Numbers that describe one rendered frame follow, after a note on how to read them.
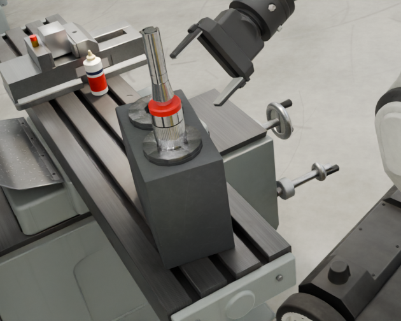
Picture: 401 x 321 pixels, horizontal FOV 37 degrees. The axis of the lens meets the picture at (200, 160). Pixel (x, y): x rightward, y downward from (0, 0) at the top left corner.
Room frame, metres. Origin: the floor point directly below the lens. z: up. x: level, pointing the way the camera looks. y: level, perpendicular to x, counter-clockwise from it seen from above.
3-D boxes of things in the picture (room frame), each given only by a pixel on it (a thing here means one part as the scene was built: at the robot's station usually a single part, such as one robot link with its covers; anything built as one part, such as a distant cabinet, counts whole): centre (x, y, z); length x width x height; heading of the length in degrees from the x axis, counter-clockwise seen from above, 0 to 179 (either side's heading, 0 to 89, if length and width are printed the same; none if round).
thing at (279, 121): (1.43, -0.21, 0.67); 0.16 x 0.12 x 0.12; 114
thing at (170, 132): (0.74, 0.04, 1.20); 0.05 x 0.05 x 0.06
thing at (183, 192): (0.79, 0.05, 1.07); 0.22 x 0.12 x 0.20; 12
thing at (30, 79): (1.37, 0.27, 1.02); 0.35 x 0.15 x 0.11; 112
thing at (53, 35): (1.35, 0.30, 1.08); 0.06 x 0.05 x 0.06; 22
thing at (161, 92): (0.74, 0.04, 1.29); 0.03 x 0.03 x 0.11
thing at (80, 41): (1.38, 0.25, 1.06); 0.12 x 0.06 x 0.04; 22
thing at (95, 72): (1.26, 0.21, 1.02); 0.04 x 0.04 x 0.11
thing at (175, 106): (0.74, 0.04, 1.23); 0.05 x 0.05 x 0.01
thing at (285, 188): (1.32, -0.30, 0.55); 0.22 x 0.06 x 0.06; 114
